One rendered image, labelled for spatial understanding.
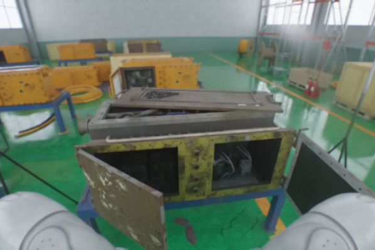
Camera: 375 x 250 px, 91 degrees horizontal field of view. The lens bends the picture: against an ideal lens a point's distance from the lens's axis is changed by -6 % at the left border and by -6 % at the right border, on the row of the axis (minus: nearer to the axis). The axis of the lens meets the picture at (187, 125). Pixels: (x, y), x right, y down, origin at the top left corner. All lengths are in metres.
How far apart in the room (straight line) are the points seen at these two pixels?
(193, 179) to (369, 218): 1.12
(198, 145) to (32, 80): 3.61
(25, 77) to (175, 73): 2.68
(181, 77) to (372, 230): 3.66
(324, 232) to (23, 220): 0.57
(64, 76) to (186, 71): 4.83
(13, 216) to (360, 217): 0.71
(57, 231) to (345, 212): 0.56
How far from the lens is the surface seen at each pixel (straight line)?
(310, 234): 0.43
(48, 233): 0.44
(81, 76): 7.50
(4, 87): 4.73
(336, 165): 1.35
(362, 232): 0.53
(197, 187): 1.56
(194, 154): 1.34
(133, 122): 1.30
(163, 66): 3.87
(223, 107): 1.43
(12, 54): 11.55
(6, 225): 0.56
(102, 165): 1.16
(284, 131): 1.54
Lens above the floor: 1.89
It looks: 27 degrees down
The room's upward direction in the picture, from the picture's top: straight up
